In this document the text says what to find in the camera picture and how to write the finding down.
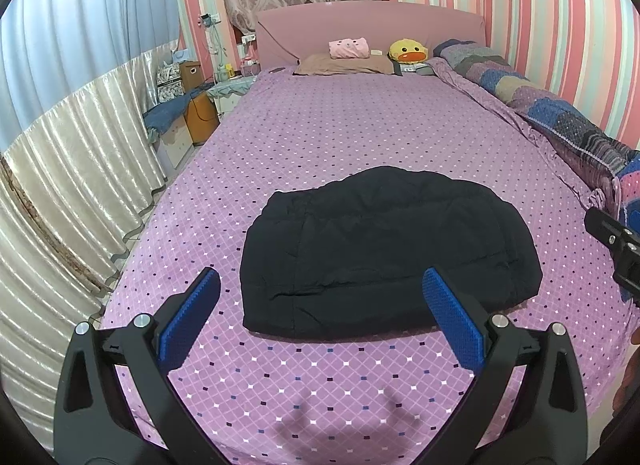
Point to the white drawer chest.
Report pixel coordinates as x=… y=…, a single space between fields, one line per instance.
x=172 y=145

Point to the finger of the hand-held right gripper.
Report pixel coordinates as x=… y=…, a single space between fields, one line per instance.
x=602 y=225

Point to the light blue bag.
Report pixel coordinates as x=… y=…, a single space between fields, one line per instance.
x=182 y=56

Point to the black jacket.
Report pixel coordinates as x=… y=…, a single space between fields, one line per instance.
x=375 y=245

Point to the brown cardboard box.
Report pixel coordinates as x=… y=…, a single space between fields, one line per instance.
x=190 y=76

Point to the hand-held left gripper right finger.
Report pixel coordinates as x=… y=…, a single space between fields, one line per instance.
x=452 y=317

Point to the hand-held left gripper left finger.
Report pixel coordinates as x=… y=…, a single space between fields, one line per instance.
x=192 y=312

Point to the yellow duck plush toy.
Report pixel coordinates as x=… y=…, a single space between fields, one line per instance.
x=407 y=51

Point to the blue cloth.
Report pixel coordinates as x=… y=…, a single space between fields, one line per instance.
x=165 y=112

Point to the blue sheer curtain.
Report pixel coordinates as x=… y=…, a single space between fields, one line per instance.
x=90 y=5

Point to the cream satin curtain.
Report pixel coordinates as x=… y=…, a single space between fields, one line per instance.
x=70 y=155

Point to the pink headboard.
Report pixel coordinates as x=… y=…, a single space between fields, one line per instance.
x=350 y=20

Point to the patchwork quilt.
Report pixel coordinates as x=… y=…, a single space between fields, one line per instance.
x=550 y=110

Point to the brown pillow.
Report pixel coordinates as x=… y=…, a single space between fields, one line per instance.
x=340 y=65

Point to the bed with purple diamond sheet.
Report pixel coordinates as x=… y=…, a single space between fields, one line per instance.
x=350 y=125

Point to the nightstand with green cover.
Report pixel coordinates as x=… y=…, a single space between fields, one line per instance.
x=230 y=89

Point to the wall socket with plugs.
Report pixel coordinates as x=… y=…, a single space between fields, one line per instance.
x=210 y=20

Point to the floral patterned box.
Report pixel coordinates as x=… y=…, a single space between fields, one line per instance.
x=168 y=81

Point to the orange wooden cabinet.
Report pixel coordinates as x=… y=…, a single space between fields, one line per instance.
x=201 y=117

